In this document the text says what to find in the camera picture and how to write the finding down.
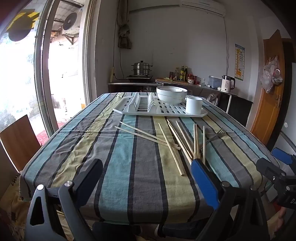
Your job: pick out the striped tablecloth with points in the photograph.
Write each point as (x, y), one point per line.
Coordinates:
(138, 173)

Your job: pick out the sliding glass door frame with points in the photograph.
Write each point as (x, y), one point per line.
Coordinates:
(45, 81)

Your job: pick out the group of wooden chopsticks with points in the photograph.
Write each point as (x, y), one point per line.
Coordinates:
(172, 150)

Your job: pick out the wooden cutting board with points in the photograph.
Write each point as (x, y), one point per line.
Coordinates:
(171, 81)

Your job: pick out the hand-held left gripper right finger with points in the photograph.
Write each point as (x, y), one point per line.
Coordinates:
(203, 178)

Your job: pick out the hanging plastic bags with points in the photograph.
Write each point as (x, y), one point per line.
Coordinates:
(269, 76)

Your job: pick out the steel steamer pot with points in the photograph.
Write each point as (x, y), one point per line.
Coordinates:
(141, 68)

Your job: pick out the metal fork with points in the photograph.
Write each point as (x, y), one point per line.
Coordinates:
(220, 133)

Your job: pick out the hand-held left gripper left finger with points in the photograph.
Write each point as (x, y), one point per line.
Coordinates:
(89, 178)

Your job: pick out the white plastic dish rack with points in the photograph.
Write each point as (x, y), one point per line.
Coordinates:
(138, 109)

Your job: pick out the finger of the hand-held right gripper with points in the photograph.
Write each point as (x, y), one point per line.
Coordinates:
(281, 155)
(270, 169)

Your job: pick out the yellow and black window sticker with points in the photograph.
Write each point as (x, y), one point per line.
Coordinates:
(22, 25)

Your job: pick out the red floor mat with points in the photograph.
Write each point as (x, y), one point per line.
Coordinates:
(46, 136)

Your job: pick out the beige power strip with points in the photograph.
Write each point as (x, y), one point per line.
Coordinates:
(113, 74)

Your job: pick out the brown cardboard box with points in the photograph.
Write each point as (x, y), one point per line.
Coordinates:
(8, 176)

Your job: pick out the giraffe wall poster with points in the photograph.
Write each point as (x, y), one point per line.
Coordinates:
(239, 62)

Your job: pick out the dark sauce bottle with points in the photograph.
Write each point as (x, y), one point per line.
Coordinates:
(186, 74)

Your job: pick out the white cup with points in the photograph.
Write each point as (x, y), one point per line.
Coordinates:
(193, 106)

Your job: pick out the small steel shelf rack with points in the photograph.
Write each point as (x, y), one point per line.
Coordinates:
(129, 87)

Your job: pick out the dark bottle with yellow label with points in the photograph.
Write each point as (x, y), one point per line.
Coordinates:
(182, 74)

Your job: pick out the orange wooden door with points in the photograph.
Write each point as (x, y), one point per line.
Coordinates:
(268, 111)

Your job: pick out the person's right hand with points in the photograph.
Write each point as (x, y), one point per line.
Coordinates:
(277, 221)

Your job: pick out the wooden chair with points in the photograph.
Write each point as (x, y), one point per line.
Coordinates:
(20, 141)

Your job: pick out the outdoor air conditioner unit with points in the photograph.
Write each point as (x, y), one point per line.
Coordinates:
(70, 21)

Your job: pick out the black cooktop stove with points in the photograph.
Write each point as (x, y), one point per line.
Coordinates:
(140, 77)

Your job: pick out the black cabinet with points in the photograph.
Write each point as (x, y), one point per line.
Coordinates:
(238, 109)

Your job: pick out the white wall air conditioner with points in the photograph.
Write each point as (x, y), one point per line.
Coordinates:
(203, 7)

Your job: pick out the white electric kettle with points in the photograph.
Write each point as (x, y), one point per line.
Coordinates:
(225, 84)

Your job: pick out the clear container with blue lid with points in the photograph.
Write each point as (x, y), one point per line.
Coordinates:
(214, 81)

